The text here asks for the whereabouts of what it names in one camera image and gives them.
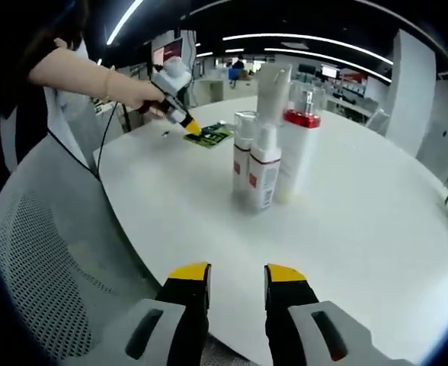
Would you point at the ceiling light strip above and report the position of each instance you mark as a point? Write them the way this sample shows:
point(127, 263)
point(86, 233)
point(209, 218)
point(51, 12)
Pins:
point(296, 36)
point(126, 19)

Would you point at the white skincare tube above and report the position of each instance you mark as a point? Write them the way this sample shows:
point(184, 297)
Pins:
point(271, 91)

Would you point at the person in black top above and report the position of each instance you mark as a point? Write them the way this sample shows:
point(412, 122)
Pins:
point(26, 126)

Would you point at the white background office chair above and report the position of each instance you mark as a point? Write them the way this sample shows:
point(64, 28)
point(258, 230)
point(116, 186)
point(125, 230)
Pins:
point(384, 124)

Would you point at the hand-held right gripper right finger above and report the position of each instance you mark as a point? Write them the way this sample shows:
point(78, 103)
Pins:
point(288, 316)

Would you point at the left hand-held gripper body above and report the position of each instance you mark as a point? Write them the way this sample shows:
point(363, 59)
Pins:
point(170, 76)

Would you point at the background monitor screen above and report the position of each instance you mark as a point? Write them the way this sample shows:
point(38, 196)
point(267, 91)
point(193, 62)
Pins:
point(330, 71)

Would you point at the large red-collar skincare bottle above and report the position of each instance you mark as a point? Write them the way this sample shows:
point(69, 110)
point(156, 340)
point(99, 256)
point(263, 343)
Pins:
point(296, 160)

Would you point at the green black skincare sachet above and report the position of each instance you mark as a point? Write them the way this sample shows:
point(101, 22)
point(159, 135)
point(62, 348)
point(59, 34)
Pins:
point(212, 137)

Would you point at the white mesh office chair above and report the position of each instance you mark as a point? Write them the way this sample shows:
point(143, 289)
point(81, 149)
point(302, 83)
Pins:
point(48, 248)

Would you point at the small clear-cap skincare bottle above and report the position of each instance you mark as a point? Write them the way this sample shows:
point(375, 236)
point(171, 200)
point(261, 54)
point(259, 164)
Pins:
point(241, 167)
point(264, 171)

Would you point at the person's left hand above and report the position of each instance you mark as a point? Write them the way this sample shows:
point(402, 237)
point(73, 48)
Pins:
point(146, 99)

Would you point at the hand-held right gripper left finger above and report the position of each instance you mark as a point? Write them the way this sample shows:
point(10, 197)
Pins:
point(186, 316)

